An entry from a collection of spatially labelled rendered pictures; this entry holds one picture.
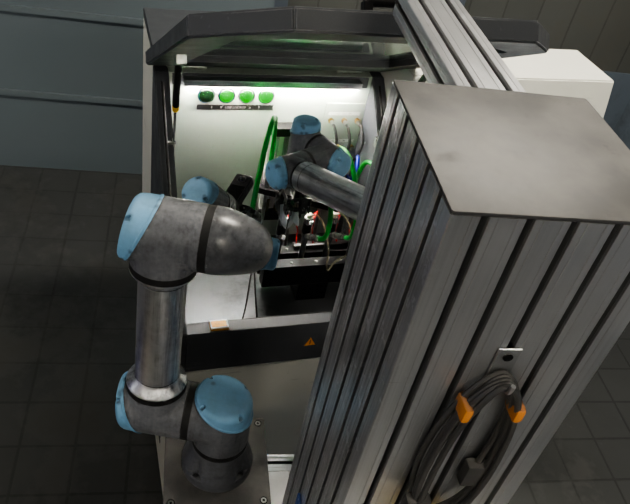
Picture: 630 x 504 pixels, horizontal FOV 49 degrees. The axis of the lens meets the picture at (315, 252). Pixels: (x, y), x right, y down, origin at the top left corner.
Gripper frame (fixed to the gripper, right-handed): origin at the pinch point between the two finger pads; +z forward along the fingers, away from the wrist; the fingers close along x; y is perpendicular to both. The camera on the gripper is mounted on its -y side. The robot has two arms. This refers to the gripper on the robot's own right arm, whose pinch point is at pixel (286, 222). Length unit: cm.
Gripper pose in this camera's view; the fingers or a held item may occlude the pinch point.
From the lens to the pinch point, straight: 199.7
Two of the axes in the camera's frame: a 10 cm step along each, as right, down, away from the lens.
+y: 2.8, 6.5, -7.1
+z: -1.7, 7.6, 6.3
